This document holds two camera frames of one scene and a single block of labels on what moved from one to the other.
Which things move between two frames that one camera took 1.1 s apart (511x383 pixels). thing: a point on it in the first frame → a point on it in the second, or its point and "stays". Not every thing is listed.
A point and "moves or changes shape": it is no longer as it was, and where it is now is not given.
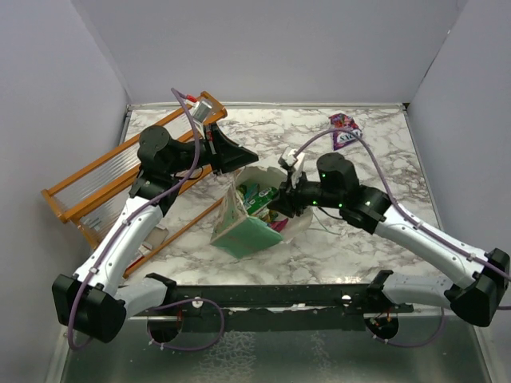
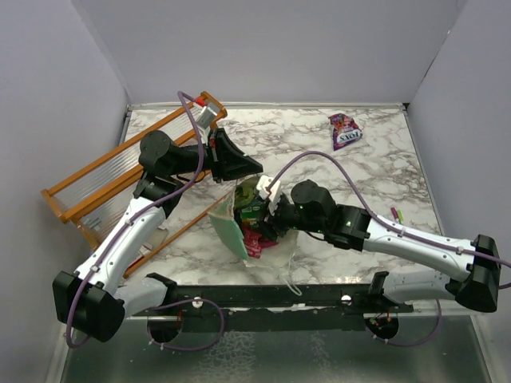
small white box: x=154 y=238 stays
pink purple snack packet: x=342 y=138 stays
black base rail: x=277 y=307 stays
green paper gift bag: x=241 y=234 moves or changes shape
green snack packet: x=263 y=196 moves or changes shape
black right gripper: x=286 y=207 → x=271 y=223
